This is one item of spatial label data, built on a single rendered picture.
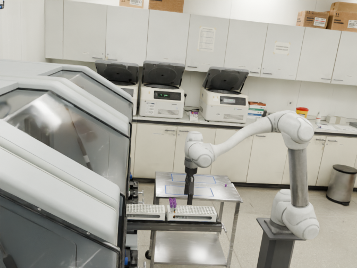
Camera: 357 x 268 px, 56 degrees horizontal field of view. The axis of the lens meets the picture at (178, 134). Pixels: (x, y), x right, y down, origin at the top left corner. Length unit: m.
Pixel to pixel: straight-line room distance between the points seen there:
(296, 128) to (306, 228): 0.60
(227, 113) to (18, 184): 3.79
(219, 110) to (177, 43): 1.01
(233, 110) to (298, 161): 2.48
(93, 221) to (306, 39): 4.43
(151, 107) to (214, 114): 0.81
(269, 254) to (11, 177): 1.97
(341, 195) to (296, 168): 2.96
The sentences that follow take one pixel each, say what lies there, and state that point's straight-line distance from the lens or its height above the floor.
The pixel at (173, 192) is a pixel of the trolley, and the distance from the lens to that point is 2.42.
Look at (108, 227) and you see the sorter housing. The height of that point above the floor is 1.44.
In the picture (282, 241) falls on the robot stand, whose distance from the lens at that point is 2.42.
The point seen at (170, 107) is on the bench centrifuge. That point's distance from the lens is 4.23.
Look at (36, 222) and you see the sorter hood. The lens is 0.72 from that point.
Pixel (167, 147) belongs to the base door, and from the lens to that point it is 4.34.
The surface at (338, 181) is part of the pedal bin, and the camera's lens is 4.90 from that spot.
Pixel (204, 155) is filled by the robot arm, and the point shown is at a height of 1.30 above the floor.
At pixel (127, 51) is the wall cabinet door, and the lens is 4.42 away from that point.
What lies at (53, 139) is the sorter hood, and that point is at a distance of 1.10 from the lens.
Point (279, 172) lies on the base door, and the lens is 4.86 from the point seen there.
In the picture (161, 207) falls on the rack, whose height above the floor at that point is 0.86.
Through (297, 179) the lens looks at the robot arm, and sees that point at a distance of 2.05.
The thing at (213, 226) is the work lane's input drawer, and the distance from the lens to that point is 2.12.
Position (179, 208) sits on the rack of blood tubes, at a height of 0.87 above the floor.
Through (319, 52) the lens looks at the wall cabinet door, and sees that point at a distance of 5.03.
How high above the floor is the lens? 1.84
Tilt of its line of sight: 15 degrees down
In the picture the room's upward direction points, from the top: 6 degrees clockwise
